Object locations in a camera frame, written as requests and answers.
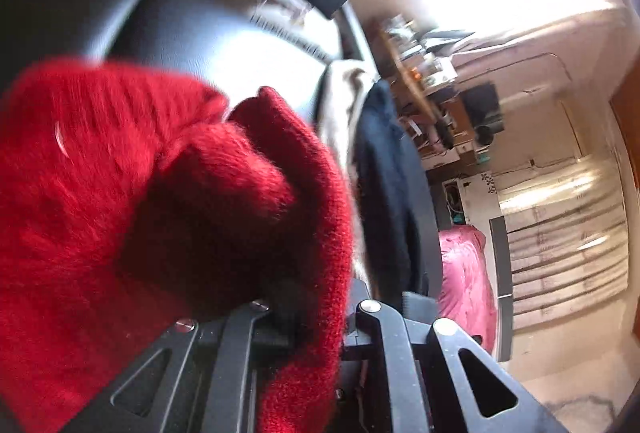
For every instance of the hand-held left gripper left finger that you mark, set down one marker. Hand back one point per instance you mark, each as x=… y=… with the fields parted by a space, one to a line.
x=237 y=343

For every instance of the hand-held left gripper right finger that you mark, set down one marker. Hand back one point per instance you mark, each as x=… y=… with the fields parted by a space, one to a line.
x=390 y=343

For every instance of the black knit sweater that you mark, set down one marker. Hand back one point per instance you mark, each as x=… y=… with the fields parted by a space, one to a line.
x=390 y=183

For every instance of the red knit sweater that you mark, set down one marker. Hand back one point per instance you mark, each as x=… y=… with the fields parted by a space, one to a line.
x=125 y=193

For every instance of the beige knit sweater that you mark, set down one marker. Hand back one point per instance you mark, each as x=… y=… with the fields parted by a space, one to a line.
x=340 y=103

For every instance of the dark bed headboard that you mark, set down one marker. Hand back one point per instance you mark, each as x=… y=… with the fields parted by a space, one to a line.
x=502 y=288

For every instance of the white bedside shelf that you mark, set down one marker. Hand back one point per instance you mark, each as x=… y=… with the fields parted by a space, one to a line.
x=472 y=200

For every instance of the round black fan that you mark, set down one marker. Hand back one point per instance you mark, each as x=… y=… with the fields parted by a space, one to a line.
x=483 y=135

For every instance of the black flat television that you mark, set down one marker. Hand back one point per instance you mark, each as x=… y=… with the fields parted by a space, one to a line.
x=482 y=105

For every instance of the wooden desk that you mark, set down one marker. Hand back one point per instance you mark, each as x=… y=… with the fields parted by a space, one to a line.
x=415 y=83

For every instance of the cluster of jars and boxes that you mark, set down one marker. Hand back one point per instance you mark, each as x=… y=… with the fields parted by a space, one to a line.
x=415 y=53

